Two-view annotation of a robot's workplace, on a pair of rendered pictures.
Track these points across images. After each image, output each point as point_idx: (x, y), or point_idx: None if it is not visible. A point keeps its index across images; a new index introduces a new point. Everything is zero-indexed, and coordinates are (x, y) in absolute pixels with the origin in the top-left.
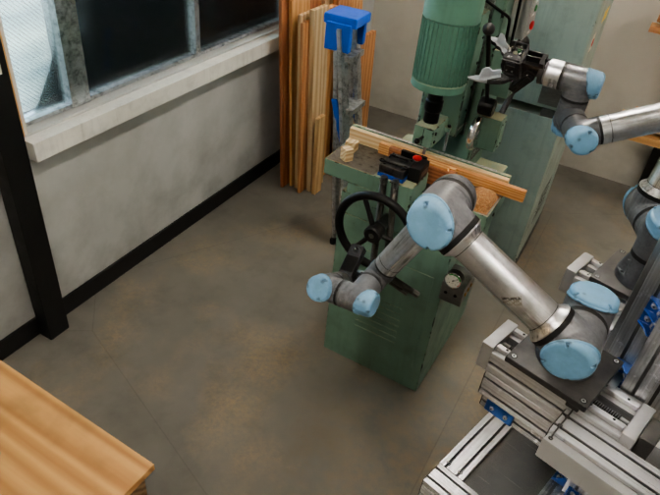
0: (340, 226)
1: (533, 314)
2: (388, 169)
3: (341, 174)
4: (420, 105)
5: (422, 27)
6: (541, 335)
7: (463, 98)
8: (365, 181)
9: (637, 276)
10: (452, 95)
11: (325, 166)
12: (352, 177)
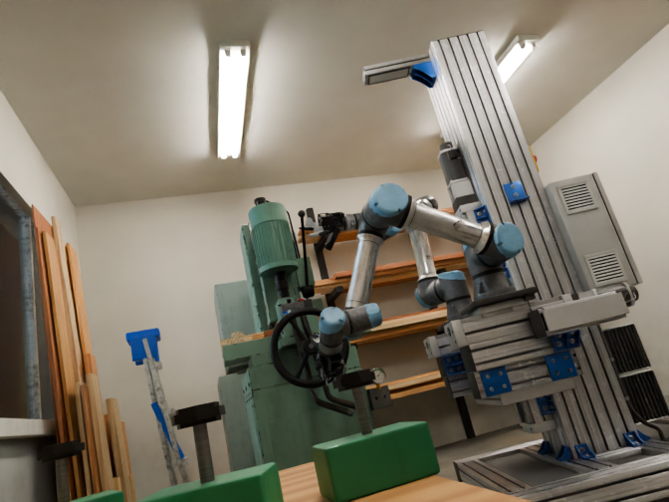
0: (279, 359)
1: (474, 224)
2: (290, 305)
3: (242, 352)
4: (259, 320)
5: (258, 230)
6: (487, 231)
7: (294, 286)
8: (267, 345)
9: (465, 307)
10: (296, 265)
11: (225, 354)
12: (253, 349)
